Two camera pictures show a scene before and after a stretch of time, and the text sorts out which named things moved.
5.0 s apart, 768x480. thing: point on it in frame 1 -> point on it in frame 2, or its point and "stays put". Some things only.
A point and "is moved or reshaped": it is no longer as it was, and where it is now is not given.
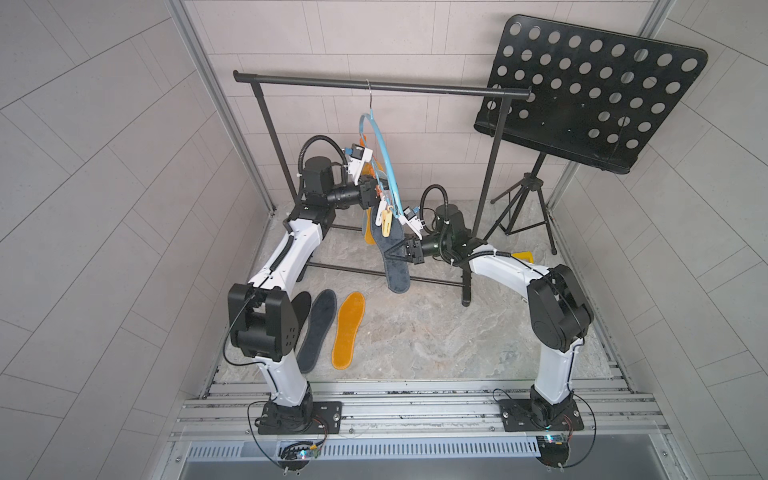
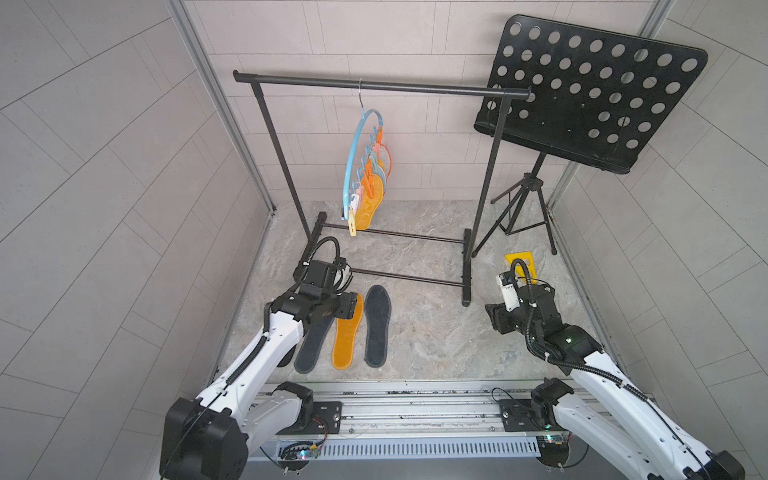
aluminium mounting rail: x=420 y=410 stays put
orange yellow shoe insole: x=349 y=320 stays put
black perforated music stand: x=598 y=97 stays put
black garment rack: x=389 y=87 stays put
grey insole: x=393 y=249 -> x=378 y=307
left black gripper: x=359 y=194 -> x=346 y=304
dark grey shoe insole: x=322 y=312 stays put
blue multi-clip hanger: x=385 y=212 is moved or reshaped
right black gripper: x=419 y=250 -> x=496 y=314
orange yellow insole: x=368 y=234 is moved or reshaped
